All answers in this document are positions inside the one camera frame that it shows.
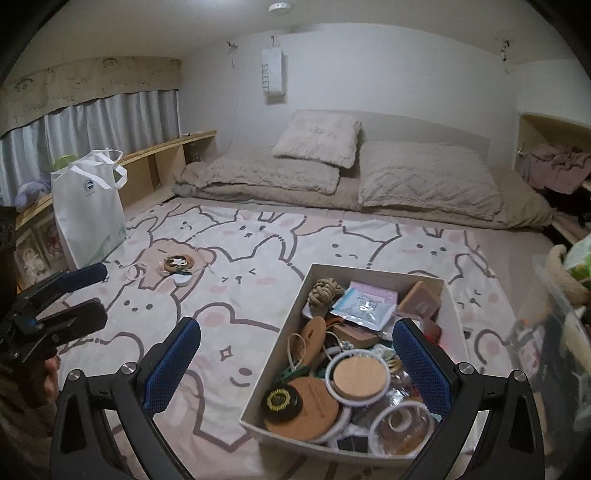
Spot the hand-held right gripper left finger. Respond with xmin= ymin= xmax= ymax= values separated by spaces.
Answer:
xmin=48 ymin=316 xmax=202 ymax=480

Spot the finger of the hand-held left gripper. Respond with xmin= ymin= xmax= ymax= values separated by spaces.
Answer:
xmin=27 ymin=298 xmax=109 ymax=345
xmin=17 ymin=262 xmax=109 ymax=308

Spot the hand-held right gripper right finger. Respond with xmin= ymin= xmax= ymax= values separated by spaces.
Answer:
xmin=392 ymin=318 xmax=553 ymax=480

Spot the large white ring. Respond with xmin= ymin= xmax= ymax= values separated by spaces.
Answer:
xmin=324 ymin=351 xmax=391 ymax=409

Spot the clear plastic container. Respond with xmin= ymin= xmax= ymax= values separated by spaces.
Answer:
xmin=369 ymin=401 xmax=437 ymax=459

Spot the silver foil packet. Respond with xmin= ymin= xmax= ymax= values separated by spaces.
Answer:
xmin=332 ymin=288 xmax=398 ymax=331

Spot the white cardboard box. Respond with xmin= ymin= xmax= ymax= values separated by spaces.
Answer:
xmin=239 ymin=263 xmax=472 ymax=463

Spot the beige rope knot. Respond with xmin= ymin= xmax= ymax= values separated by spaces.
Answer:
xmin=308 ymin=278 xmax=346 ymax=309

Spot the person's left forearm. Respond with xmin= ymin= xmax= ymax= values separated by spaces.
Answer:
xmin=0 ymin=364 xmax=62 ymax=480

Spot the person's left hand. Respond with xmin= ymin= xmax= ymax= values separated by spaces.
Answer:
xmin=28 ymin=354 xmax=62 ymax=408

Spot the doll display case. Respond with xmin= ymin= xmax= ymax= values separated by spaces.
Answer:
xmin=16 ymin=216 xmax=70 ymax=285

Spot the round wooden lid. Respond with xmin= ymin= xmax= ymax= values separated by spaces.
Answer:
xmin=332 ymin=357 xmax=385 ymax=398

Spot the white tote bag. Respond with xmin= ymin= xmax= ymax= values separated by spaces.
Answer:
xmin=50 ymin=148 xmax=129 ymax=271

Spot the brown rectangular block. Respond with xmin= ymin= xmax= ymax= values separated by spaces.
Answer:
xmin=397 ymin=281 xmax=443 ymax=319

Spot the small brown box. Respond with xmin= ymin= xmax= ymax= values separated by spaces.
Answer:
xmin=332 ymin=322 xmax=380 ymax=350

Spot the pink box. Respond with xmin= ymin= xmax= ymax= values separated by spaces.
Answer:
xmin=348 ymin=280 xmax=399 ymax=301

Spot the purple plush toy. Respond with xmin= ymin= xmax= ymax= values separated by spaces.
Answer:
xmin=13 ymin=180 xmax=49 ymax=209

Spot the small oval cork board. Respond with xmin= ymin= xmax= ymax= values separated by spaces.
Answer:
xmin=300 ymin=315 xmax=332 ymax=353

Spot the large oval cork board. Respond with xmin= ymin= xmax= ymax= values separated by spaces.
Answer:
xmin=265 ymin=377 xmax=353 ymax=445

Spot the green clothes peg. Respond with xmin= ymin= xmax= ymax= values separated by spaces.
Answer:
xmin=276 ymin=364 xmax=307 ymax=385

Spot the beige loop band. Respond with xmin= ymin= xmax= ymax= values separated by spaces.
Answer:
xmin=287 ymin=333 xmax=311 ymax=370

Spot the printed bunny blanket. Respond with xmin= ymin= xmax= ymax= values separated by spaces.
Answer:
xmin=51 ymin=205 xmax=523 ymax=480

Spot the clear plastic storage bin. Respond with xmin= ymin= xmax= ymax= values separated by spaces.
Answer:
xmin=507 ymin=253 xmax=591 ymax=463

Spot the wooden bedside shelf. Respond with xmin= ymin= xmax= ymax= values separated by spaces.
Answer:
xmin=16 ymin=130 xmax=218 ymax=232

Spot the grey curtain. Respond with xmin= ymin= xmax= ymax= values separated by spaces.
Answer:
xmin=0 ymin=87 xmax=184 ymax=209

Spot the beige plush toy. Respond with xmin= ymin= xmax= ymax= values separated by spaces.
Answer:
xmin=543 ymin=244 xmax=591 ymax=306

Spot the large quilted beige pillow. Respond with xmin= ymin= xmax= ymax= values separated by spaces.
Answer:
xmin=357 ymin=140 xmax=504 ymax=222

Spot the green white patterned cloth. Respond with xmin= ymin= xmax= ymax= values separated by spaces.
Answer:
xmin=565 ymin=242 xmax=591 ymax=283

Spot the beige quilt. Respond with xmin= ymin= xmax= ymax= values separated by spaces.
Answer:
xmin=172 ymin=154 xmax=556 ymax=230

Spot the beige printed curtain valance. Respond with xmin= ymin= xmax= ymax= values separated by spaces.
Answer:
xmin=0 ymin=56 xmax=185 ymax=137

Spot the pile of clothes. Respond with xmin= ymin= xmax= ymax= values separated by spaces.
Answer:
xmin=521 ymin=143 xmax=591 ymax=195

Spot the beige bed headboard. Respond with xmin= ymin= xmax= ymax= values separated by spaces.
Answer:
xmin=230 ymin=109 xmax=491 ymax=161

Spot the small fluffy beige pillow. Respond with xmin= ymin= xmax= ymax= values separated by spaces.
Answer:
xmin=272 ymin=109 xmax=363 ymax=168

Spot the black disc with gold ring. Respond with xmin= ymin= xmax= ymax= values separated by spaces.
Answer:
xmin=259 ymin=387 xmax=304 ymax=424

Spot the wall alcove shelf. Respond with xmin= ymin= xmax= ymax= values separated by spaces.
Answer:
xmin=514 ymin=113 xmax=591 ymax=241

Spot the white hanging wall banner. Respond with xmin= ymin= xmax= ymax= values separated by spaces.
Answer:
xmin=261 ymin=45 xmax=286 ymax=105

